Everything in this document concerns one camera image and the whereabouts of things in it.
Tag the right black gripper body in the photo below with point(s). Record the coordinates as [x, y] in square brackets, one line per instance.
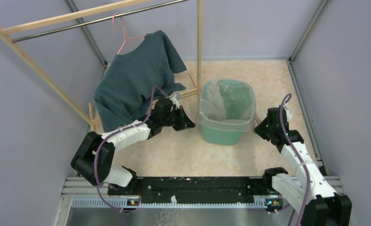
[263, 129]

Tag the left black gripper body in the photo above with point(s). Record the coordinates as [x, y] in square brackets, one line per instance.
[177, 121]

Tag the green plastic trash bin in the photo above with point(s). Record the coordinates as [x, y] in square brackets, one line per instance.
[223, 137]

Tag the pink plastic trash bag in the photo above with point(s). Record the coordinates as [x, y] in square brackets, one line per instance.
[226, 106]

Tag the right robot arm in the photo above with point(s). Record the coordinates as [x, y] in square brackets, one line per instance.
[314, 200]

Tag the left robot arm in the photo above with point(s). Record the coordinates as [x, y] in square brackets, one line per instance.
[94, 158]

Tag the dark teal t-shirt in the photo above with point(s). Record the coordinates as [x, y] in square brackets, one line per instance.
[134, 78]

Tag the pink clothes hanger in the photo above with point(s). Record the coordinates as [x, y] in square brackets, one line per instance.
[125, 36]

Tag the metal hanging rod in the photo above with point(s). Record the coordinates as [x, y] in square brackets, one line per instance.
[62, 29]

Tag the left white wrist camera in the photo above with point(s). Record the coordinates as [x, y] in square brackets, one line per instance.
[175, 100]

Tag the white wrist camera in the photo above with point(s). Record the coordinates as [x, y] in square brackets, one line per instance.
[289, 113]
[175, 100]

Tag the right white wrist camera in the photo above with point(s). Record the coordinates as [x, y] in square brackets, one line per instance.
[289, 113]

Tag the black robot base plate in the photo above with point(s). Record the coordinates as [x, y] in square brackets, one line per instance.
[200, 190]

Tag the aluminium frame post right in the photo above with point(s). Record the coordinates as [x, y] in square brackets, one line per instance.
[312, 24]

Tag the aluminium frame post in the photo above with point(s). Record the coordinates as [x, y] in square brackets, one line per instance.
[87, 35]
[312, 24]

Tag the white toothed cable rail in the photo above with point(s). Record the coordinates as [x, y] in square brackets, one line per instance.
[132, 203]

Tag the aluminium frame post left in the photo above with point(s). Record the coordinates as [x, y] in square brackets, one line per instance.
[87, 35]

